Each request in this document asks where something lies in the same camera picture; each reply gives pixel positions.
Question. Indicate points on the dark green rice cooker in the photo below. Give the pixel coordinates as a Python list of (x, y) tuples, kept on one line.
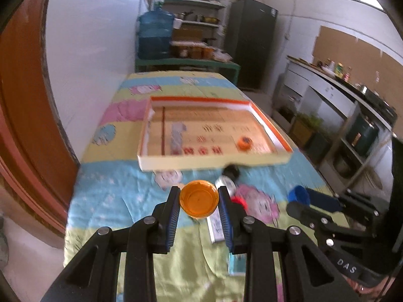
[(362, 135)]

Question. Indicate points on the metal pot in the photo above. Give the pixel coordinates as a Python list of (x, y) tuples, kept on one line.
[(343, 163)]

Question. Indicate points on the cardboard sheet on wall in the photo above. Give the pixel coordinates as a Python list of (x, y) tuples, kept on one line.
[(355, 53)]

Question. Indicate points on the blue water jug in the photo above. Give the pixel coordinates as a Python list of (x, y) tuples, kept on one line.
[(154, 34)]

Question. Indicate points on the white bottle cap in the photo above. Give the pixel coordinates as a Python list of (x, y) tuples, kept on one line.
[(224, 183)]

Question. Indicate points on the brass bowl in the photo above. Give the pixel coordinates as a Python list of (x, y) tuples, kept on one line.
[(210, 19)]

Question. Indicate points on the plain orange bottle cap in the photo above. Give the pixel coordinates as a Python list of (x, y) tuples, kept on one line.
[(199, 200)]

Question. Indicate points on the teal crane-print lighter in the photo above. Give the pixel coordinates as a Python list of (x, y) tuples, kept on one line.
[(236, 262)]

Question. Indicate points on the dark refrigerator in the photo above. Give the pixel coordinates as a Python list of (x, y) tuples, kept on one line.
[(252, 44)]

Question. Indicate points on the green leafy vegetables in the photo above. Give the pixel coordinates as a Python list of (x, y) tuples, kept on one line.
[(310, 121)]

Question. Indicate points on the white kitchen counter cabinet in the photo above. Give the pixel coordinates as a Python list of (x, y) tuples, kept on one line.
[(327, 94)]

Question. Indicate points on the red bottle cap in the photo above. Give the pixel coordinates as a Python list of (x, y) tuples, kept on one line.
[(238, 200)]

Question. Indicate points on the orange-rimmed cardboard box tray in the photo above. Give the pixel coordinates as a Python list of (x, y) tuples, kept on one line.
[(195, 132)]

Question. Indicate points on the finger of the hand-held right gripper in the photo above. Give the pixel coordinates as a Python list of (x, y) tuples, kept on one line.
[(305, 215), (324, 203)]

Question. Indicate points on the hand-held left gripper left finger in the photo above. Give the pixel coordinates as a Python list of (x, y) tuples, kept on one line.
[(172, 223)]

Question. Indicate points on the black bottle cap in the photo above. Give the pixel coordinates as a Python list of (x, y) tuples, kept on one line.
[(231, 171)]

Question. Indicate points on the brown wooden door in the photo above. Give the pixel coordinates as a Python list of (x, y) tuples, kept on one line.
[(25, 132)]

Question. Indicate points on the orange food jar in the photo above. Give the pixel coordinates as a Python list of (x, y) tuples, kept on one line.
[(207, 52), (195, 52), (180, 52)]

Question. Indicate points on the black gas stove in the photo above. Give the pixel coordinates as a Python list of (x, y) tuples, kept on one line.
[(379, 100)]

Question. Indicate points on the blue bottle cap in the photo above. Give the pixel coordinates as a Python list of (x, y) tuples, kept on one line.
[(297, 194)]

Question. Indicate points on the red condiment bottle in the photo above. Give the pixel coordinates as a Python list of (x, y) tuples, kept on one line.
[(346, 76)]

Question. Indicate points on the plastic bag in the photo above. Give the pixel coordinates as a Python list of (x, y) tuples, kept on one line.
[(222, 56)]

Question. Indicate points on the orange bottle cap dark print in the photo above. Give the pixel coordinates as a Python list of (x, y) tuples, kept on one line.
[(244, 143)]

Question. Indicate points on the white cartoon lighter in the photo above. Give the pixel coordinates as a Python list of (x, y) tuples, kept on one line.
[(215, 228)]

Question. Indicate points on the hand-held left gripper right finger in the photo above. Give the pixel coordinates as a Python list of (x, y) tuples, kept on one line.
[(225, 223)]

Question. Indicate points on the green low table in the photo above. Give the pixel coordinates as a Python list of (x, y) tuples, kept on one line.
[(189, 64)]

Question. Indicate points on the cardboard box on shelf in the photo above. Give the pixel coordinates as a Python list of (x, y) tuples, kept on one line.
[(189, 33)]

